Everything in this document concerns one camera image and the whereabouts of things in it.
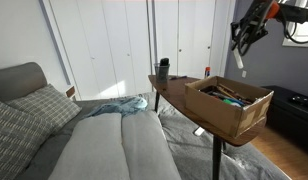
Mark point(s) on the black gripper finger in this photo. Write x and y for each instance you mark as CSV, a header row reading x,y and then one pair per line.
x,y
255,36
239,33

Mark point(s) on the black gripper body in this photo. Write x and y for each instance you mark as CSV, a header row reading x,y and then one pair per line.
x,y
257,15

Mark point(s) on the white marker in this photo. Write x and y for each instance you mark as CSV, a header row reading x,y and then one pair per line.
x,y
239,60

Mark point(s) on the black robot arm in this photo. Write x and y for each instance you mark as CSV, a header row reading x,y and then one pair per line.
x,y
294,13

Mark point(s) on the brown cardboard box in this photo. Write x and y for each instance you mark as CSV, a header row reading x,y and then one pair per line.
x,y
210,103

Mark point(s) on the white closet door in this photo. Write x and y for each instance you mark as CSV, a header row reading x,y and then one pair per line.
x,y
104,50
190,36

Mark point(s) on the orange capped glue stick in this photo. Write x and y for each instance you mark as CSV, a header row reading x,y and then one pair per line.
x,y
207,72

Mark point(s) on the green marker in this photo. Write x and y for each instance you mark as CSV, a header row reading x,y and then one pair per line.
x,y
231,101

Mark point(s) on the dark pen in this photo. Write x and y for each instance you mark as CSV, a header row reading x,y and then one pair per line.
x,y
179,77

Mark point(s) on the black object in cup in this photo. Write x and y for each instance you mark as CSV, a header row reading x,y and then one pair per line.
x,y
164,61

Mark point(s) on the black low cabinet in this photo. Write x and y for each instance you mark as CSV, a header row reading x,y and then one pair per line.
x,y
287,116

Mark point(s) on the black mesh pen cup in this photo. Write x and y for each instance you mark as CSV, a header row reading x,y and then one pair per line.
x,y
162,74

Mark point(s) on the dark wooden side table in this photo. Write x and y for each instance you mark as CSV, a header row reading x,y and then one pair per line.
x,y
174,91

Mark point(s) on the white tag under table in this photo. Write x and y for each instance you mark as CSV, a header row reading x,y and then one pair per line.
x,y
199,131

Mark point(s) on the grey sofa bed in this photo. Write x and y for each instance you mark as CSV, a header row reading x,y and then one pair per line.
x,y
194,151

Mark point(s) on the light blue cloth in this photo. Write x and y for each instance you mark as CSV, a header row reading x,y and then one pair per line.
x,y
124,105

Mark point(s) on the light grey long cushion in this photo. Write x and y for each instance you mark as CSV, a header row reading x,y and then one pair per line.
x,y
90,150
147,146

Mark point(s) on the small wooden nightstand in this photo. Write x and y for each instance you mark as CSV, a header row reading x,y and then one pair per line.
x,y
70,91

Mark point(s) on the grey plaid pillow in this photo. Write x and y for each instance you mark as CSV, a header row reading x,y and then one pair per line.
x,y
47,105
14,140

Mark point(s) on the grey upholstered headrest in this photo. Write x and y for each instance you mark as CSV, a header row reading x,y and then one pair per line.
x,y
17,80

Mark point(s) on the white wall outlet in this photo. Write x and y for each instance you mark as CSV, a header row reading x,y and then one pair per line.
x,y
244,74

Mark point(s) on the grey wall trim strip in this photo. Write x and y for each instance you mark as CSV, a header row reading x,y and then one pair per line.
x,y
54,43

